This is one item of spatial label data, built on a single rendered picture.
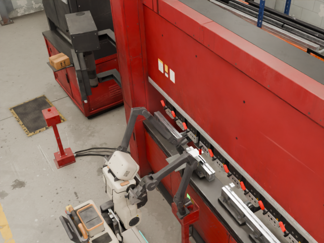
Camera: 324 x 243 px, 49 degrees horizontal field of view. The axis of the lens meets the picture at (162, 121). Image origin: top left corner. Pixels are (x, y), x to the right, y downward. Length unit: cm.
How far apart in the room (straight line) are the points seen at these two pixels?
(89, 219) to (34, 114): 313
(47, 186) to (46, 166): 36
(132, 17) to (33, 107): 315
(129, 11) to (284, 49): 156
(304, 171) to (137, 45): 198
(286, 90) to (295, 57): 24
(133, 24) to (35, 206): 240
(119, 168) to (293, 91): 142
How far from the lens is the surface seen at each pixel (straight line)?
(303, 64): 210
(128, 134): 297
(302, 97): 192
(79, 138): 521
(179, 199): 296
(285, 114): 208
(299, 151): 211
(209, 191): 319
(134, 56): 348
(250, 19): 477
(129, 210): 306
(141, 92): 371
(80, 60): 373
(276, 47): 223
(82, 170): 473
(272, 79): 205
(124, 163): 272
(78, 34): 339
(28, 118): 583
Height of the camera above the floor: 330
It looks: 39 degrees down
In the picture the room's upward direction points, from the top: 3 degrees counter-clockwise
